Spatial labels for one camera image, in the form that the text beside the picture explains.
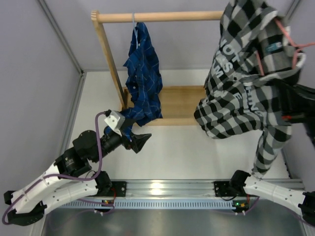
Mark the blue plaid shirt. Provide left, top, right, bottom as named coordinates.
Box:
left=121, top=22, right=163, bottom=127

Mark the black white checkered shirt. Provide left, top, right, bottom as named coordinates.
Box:
left=194, top=0, right=301, bottom=178

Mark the pink wire hanger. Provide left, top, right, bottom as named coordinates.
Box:
left=257, top=17, right=315, bottom=79

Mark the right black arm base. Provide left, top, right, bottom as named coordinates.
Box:
left=214, top=170, right=251, bottom=198

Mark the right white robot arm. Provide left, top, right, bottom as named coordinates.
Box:
left=229, top=80, right=315, bottom=226

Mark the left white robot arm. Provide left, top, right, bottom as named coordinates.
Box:
left=2, top=130, right=151, bottom=226

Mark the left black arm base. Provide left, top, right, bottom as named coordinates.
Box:
left=95, top=172, right=127, bottom=197

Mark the wooden clothes rack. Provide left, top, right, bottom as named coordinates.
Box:
left=91, top=10, right=223, bottom=126

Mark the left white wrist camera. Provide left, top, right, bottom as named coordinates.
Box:
left=104, top=110, right=126, bottom=136

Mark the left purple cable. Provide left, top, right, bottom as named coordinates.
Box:
left=1, top=111, right=116, bottom=226

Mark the aluminium mounting rail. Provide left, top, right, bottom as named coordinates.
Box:
left=40, top=178, right=306, bottom=197

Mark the perforated cable duct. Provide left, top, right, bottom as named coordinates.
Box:
left=61, top=199, right=236, bottom=210

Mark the light blue wire hanger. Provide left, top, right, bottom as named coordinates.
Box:
left=132, top=12, right=139, bottom=49

